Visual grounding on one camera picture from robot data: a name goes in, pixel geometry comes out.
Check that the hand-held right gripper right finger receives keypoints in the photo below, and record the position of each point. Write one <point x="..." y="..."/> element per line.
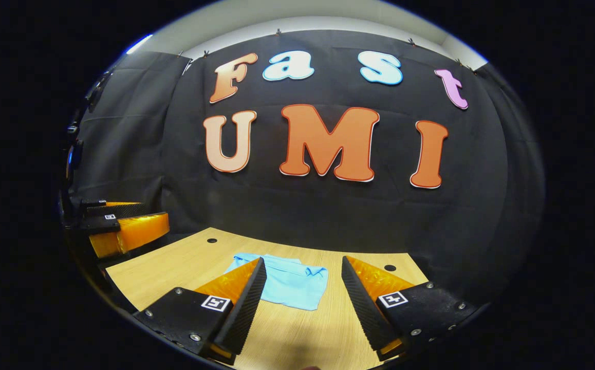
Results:
<point x="364" y="308"/>

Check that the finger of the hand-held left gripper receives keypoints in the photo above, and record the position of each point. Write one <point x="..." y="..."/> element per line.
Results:
<point x="117" y="209"/>
<point x="133" y="231"/>

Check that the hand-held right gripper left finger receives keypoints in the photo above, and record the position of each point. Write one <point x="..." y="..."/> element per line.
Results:
<point x="246" y="308"/>

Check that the light blue T-shirt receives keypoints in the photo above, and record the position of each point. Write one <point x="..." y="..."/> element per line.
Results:
<point x="292" y="285"/>

